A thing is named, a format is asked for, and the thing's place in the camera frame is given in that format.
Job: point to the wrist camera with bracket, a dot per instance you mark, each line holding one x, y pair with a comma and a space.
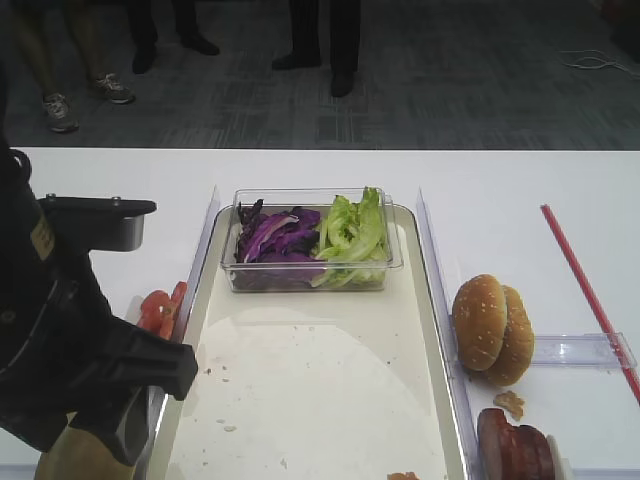
104, 224

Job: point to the front sesame bun top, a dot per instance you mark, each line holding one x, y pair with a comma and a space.
479, 314

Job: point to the cream metal tray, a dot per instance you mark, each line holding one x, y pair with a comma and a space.
312, 385

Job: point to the person in khaki trousers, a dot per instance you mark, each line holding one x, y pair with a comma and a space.
28, 23

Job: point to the purple cabbage leaves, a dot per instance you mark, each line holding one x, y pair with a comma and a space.
267, 241

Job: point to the rear meat patties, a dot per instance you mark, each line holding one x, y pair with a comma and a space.
531, 454

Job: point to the front tomato slice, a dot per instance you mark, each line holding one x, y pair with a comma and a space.
157, 313

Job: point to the clear plastic salad box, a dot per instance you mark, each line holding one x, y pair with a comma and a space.
277, 200

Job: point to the clear divider rail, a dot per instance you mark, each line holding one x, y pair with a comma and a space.
456, 377
157, 398

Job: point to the sesame bun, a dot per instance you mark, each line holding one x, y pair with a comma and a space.
479, 314
518, 343

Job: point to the rear tomato slice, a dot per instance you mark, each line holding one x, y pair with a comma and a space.
177, 298

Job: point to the clear bun top holder rail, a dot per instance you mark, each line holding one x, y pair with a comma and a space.
593, 351

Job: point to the left clear divider rail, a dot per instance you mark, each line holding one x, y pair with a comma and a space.
157, 398

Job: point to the right red strip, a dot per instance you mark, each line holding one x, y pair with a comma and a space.
590, 300

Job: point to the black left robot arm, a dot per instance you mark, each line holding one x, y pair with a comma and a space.
21, 213

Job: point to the right clear divider rail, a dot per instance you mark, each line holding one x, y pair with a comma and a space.
456, 377

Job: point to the front meat patty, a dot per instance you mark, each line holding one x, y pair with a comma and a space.
495, 437

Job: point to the rear sesame bun top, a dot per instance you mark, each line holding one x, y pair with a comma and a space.
518, 343

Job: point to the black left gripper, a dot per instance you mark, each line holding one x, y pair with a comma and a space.
63, 351

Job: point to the bread crumb on table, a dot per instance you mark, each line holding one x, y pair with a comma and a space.
510, 402

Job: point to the bun slice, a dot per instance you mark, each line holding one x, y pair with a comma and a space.
77, 454

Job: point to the tomato slice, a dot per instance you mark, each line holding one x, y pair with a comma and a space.
157, 313
177, 298

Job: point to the green lettuce leaves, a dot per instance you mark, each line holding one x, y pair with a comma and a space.
352, 232

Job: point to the food scrap on tray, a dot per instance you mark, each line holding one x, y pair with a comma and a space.
402, 476

